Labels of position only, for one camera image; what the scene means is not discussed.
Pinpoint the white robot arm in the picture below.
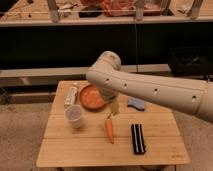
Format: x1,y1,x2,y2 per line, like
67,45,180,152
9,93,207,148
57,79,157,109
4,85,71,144
86,51,213,123

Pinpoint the orange carrot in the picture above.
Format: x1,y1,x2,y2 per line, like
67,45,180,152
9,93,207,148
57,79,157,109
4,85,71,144
105,115,114,144

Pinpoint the orange plate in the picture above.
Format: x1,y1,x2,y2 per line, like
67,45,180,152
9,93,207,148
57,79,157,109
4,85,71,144
79,85,106,110

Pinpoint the blue sponge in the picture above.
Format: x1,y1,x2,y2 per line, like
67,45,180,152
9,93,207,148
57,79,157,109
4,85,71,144
127,97,145,111

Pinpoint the black striped case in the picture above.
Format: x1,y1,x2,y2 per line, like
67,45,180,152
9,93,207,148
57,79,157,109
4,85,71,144
131,124,146,155

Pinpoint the wooden folding table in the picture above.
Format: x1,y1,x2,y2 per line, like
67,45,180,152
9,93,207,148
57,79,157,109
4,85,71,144
37,81,190,168

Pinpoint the clear plastic cup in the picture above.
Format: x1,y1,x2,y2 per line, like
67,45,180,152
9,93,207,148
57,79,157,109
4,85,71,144
64,105,83,128

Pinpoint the white labelled bottle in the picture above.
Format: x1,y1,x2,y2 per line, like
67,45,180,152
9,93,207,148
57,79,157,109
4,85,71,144
64,83,78,108

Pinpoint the long wooden bench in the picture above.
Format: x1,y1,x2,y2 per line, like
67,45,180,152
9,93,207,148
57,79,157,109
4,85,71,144
0,64,170,87

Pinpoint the hanging thin cable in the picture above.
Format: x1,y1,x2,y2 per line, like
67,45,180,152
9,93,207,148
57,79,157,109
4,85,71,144
132,13,138,74

